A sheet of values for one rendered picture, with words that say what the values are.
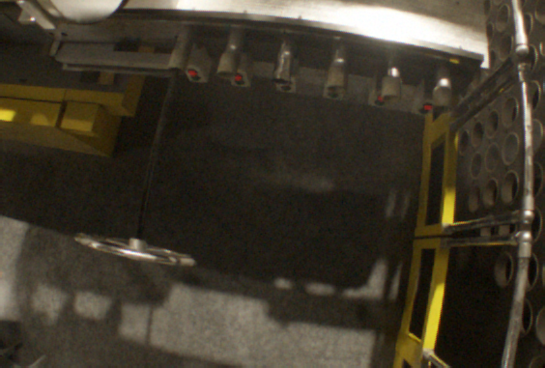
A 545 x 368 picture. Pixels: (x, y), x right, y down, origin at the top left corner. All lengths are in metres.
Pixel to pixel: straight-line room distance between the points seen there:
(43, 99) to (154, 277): 1.06
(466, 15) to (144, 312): 2.02
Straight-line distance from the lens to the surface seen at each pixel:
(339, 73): 1.15
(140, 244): 1.14
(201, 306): 2.01
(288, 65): 1.17
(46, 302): 2.45
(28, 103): 1.92
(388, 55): 1.23
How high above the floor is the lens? 1.92
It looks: 79 degrees down
